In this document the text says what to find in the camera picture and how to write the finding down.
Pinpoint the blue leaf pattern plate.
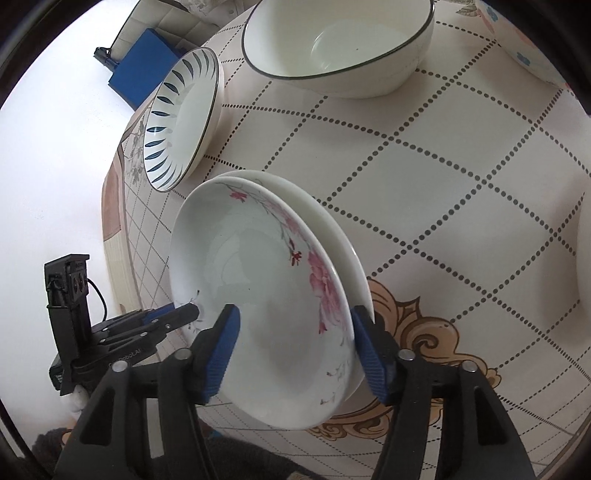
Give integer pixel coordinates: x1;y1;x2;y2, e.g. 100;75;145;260
142;47;225;192

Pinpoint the white bowl with dark rim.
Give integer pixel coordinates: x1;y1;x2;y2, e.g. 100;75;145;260
242;0;435;99

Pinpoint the plain white plate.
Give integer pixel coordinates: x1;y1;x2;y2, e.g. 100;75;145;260
217;170;370;402

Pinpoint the black device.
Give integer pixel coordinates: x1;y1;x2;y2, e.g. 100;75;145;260
93;46;122;71

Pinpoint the blue box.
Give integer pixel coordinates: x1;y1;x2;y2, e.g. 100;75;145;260
108;28;188;109

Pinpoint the dotted patterned tablecloth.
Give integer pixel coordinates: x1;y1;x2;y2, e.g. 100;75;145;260
100;0;591;467

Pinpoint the pink floral plate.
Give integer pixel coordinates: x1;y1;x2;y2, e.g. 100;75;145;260
168;179;356;431

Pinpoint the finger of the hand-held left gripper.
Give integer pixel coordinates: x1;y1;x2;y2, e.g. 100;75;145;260
90;302;200;340
95;320;178;358

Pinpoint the blue flower bowl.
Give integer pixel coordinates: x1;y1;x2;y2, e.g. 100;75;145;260
475;0;573;88

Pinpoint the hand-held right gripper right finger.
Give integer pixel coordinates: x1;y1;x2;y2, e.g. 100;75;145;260
350;305;536;480

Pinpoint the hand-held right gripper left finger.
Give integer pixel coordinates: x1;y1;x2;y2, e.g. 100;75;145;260
54;304;242;480

